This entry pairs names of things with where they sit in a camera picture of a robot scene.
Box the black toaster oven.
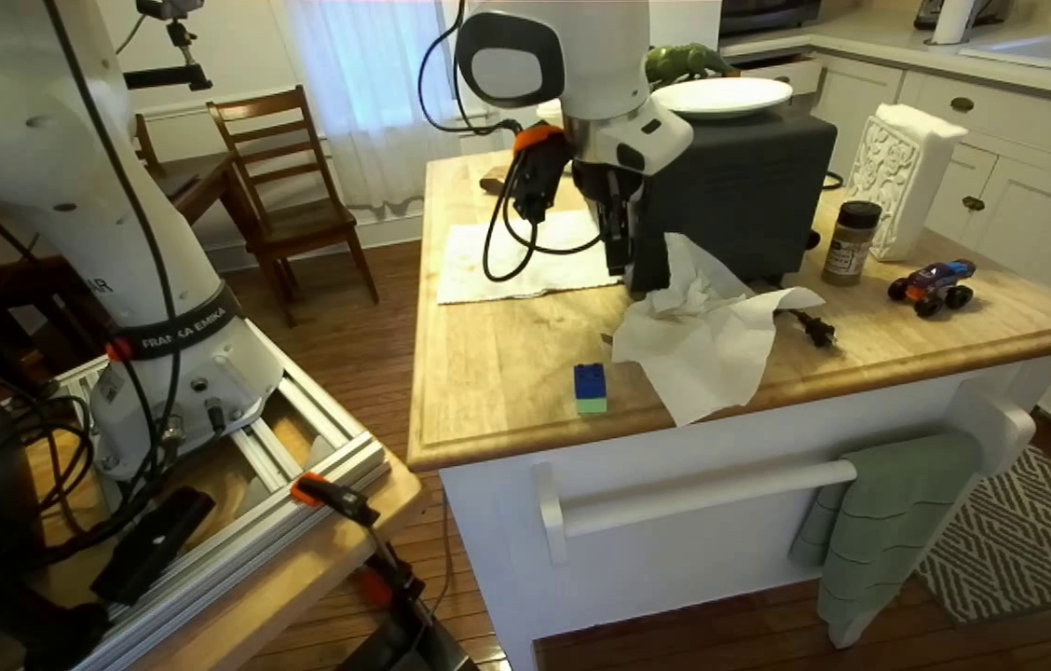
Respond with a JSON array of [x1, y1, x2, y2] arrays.
[[621, 87, 841, 299]]

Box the white sheer curtain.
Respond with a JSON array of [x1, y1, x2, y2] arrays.
[[283, 0, 471, 210]]

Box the crumpled white paper towel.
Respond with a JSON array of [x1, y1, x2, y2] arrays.
[[610, 226, 828, 432]]

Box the wooden top kitchen island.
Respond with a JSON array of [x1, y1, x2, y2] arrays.
[[407, 142, 1051, 671]]

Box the green hanging towel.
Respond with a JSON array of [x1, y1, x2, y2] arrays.
[[787, 427, 986, 651]]

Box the black orange wrist camera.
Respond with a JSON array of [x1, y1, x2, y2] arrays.
[[503, 119, 582, 226]]

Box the orange black clamp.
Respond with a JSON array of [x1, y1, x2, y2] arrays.
[[290, 470, 481, 671]]

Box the white lower kitchen cabinets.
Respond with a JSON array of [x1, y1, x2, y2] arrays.
[[722, 43, 1051, 467]]

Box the black flat box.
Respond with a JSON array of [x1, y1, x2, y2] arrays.
[[88, 483, 221, 606]]

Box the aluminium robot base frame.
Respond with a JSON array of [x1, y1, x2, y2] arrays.
[[52, 355, 391, 671]]

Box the white towel bar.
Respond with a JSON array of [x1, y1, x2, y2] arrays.
[[531, 455, 861, 567]]

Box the white plate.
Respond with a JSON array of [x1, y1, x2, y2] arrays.
[[647, 74, 796, 123]]

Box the black countertop appliance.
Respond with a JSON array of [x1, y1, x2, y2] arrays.
[[720, 0, 823, 36]]

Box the white paper towel roll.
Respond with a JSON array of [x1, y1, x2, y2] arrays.
[[927, 0, 982, 47]]

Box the flat white cloth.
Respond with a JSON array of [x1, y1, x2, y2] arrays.
[[437, 204, 626, 309]]

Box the black camera tripod mount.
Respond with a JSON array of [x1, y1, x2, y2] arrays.
[[120, 0, 217, 92]]

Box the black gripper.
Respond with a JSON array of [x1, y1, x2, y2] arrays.
[[572, 158, 668, 301]]

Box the orange blue toy car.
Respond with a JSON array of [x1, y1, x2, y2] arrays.
[[884, 258, 981, 319]]

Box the wooden robot cart top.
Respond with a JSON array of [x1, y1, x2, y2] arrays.
[[131, 455, 425, 671]]

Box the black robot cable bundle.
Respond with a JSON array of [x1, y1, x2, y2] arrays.
[[0, 0, 186, 574]]

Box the dark wooden chair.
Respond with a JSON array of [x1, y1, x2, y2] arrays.
[[205, 81, 385, 327]]

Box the patterned grey rug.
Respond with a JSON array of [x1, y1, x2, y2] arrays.
[[913, 445, 1051, 626]]

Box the green vegetable toy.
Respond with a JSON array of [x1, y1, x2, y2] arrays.
[[643, 42, 741, 89]]

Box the white patterned napkin holder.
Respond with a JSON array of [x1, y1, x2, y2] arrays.
[[848, 99, 970, 266]]

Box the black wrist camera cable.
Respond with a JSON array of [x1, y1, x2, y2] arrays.
[[415, 0, 610, 287]]

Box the small blue cube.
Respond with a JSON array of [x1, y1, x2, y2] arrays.
[[570, 362, 610, 416]]

